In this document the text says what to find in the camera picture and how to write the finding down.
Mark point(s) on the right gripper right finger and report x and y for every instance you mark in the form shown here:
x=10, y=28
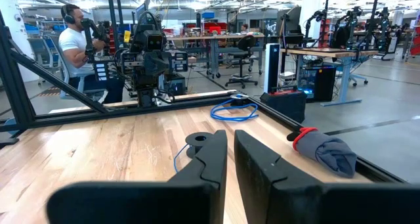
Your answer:
x=295, y=201

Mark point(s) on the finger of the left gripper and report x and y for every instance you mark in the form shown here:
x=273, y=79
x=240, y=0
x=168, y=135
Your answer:
x=150, y=63
x=163, y=63

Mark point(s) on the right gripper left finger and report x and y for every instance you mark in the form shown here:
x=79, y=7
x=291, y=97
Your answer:
x=147, y=201

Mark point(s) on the black hand-held control arm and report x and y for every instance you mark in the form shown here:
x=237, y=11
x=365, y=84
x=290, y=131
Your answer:
x=90, y=33

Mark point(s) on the neighbouring station robot arm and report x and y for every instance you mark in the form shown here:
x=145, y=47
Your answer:
x=315, y=23
x=348, y=27

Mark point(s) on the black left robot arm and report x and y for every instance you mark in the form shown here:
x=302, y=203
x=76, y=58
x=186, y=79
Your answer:
x=144, y=89

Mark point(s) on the small yellow tag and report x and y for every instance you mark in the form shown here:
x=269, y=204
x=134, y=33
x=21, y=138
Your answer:
x=127, y=36

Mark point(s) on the long grey workbench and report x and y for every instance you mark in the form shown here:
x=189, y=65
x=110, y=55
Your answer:
x=203, y=37

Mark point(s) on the grey red pouch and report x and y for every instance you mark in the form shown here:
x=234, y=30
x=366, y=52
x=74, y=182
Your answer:
x=328, y=151

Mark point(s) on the person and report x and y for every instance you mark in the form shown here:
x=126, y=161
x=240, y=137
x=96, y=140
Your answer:
x=244, y=28
x=73, y=50

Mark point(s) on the black office stool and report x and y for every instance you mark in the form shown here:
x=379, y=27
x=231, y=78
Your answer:
x=243, y=63

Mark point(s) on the black blue white adapter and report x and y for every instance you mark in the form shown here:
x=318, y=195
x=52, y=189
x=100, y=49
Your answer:
x=239, y=97

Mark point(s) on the black headphones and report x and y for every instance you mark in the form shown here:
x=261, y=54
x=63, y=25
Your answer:
x=68, y=17

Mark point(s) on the black crate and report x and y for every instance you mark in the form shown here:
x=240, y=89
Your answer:
x=287, y=105

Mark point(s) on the blue office chair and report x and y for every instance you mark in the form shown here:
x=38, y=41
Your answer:
x=46, y=53

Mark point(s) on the red case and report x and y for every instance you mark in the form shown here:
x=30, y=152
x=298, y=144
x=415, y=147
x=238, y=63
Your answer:
x=283, y=92

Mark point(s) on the black computer tower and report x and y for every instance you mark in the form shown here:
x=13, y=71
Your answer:
x=320, y=82

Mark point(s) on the black monitor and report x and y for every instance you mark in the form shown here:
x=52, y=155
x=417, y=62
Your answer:
x=290, y=20

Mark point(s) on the wooden top desk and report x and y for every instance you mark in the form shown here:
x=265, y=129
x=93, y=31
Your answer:
x=328, y=52

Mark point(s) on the grey metal bracket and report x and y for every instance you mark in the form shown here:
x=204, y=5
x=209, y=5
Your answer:
x=162, y=100

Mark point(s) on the black aluminium frame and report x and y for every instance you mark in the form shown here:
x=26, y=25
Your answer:
x=82, y=114

